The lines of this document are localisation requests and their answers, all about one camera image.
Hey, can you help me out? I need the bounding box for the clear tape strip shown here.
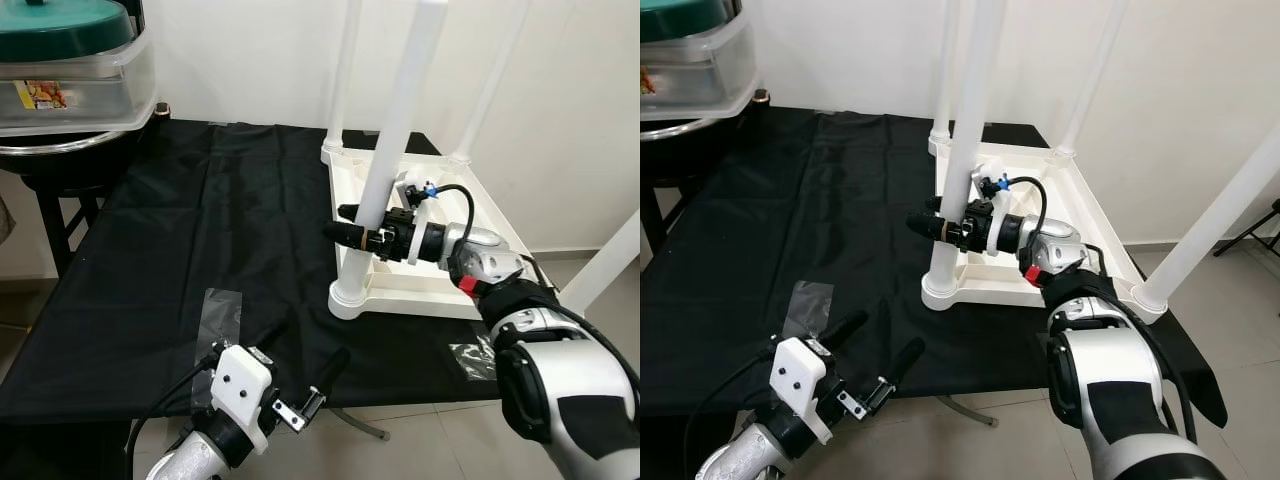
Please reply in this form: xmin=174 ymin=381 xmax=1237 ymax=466
xmin=195 ymin=288 xmax=245 ymax=406
xmin=780 ymin=280 xmax=835 ymax=342

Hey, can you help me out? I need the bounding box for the white plastic table top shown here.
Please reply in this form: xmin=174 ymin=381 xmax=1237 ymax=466
xmin=320 ymin=140 xmax=541 ymax=321
xmin=920 ymin=130 xmax=1171 ymax=323

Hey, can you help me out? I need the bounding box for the black tablecloth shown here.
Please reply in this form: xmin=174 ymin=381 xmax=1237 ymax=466
xmin=0 ymin=118 xmax=546 ymax=426
xmin=640 ymin=105 xmax=1229 ymax=480

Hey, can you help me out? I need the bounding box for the clear tape cross patch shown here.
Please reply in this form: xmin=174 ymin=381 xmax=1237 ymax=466
xmin=449 ymin=340 xmax=499 ymax=384

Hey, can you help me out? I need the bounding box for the black metal stand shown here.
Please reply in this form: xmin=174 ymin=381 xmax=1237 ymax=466
xmin=34 ymin=185 xmax=102 ymax=277
xmin=640 ymin=175 xmax=682 ymax=257

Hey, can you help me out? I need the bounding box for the black metal wok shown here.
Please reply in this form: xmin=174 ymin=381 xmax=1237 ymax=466
xmin=0 ymin=100 xmax=172 ymax=192
xmin=640 ymin=90 xmax=772 ymax=172

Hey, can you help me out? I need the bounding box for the clear plastic container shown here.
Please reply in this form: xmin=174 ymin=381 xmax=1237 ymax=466
xmin=640 ymin=10 xmax=759 ymax=124
xmin=0 ymin=35 xmax=160 ymax=139

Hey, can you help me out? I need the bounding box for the black tripod stand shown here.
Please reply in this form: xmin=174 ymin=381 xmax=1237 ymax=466
xmin=1214 ymin=198 xmax=1280 ymax=257

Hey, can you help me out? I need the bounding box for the green pot lid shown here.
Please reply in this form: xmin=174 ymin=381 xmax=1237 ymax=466
xmin=640 ymin=0 xmax=737 ymax=44
xmin=0 ymin=0 xmax=137 ymax=64

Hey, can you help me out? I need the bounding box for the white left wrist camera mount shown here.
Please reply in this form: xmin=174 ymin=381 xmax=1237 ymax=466
xmin=770 ymin=336 xmax=837 ymax=446
xmin=208 ymin=343 xmax=275 ymax=454

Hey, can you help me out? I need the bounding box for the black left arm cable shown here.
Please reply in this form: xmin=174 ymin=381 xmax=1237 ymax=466
xmin=683 ymin=345 xmax=783 ymax=476
xmin=125 ymin=345 xmax=221 ymax=476

